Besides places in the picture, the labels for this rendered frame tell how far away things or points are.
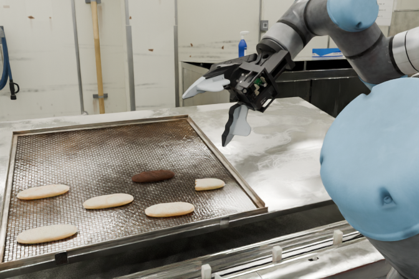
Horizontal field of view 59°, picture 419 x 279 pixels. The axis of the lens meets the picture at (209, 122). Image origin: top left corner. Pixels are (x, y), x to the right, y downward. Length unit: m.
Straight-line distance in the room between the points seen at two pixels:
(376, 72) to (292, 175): 0.34
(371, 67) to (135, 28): 3.41
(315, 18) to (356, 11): 0.08
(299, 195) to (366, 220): 0.57
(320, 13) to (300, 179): 0.41
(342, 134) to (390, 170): 0.06
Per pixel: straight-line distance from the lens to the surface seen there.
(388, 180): 0.28
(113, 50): 4.25
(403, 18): 1.17
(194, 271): 0.69
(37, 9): 4.20
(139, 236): 0.71
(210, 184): 0.84
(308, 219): 0.93
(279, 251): 0.72
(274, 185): 0.89
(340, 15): 0.67
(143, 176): 0.86
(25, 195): 0.85
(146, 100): 4.08
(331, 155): 0.33
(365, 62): 0.73
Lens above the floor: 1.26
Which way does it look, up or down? 15 degrees down
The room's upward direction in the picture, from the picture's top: straight up
